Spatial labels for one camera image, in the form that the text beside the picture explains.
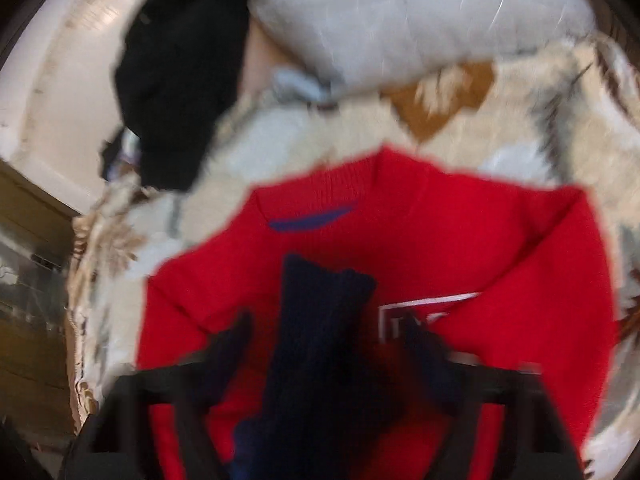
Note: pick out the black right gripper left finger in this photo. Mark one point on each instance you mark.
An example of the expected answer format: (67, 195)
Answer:
(117, 442)

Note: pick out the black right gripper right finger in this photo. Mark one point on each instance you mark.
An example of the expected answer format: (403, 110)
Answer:
(532, 441)

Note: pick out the red knit sweater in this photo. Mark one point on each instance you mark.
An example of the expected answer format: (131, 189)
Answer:
(513, 275)

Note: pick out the navy blue knit garment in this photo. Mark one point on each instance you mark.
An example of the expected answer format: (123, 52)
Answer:
(325, 403)

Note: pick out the black clothing pile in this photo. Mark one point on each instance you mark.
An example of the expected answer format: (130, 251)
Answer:
(178, 73)

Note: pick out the brown wooden glass cabinet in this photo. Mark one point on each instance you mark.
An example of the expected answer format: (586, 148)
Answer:
(36, 240)

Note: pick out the leaf pattern fleece blanket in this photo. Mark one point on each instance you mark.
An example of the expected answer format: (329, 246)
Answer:
(568, 113)

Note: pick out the grey quilted pillow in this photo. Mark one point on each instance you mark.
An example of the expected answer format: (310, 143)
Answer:
(359, 44)

